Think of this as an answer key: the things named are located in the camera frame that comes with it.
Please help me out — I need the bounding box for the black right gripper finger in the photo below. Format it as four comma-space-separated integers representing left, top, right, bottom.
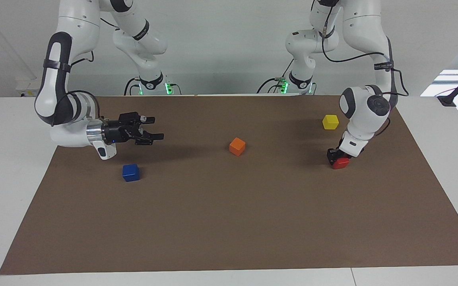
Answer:
134, 130, 165, 145
119, 112, 156, 127

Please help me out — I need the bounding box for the yellow wooden block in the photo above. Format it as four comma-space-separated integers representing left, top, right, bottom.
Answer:
322, 114, 340, 130

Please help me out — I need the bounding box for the blue wooden block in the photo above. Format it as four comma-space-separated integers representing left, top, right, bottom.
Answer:
122, 164, 140, 182

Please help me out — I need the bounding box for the orange wooden block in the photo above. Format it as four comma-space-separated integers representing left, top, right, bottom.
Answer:
229, 137, 246, 157

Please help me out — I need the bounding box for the brown table mat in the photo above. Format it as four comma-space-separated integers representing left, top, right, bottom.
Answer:
0, 95, 458, 275

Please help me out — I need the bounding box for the black base cable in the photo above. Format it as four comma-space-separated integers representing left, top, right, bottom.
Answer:
257, 59, 295, 94
124, 77, 140, 96

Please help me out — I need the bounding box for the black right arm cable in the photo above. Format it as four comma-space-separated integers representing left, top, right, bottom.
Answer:
68, 50, 101, 120

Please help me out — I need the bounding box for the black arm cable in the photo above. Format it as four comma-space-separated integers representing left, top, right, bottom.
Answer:
68, 50, 101, 120
321, 16, 409, 137

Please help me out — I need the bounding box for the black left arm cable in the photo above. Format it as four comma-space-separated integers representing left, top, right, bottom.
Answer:
321, 16, 409, 137

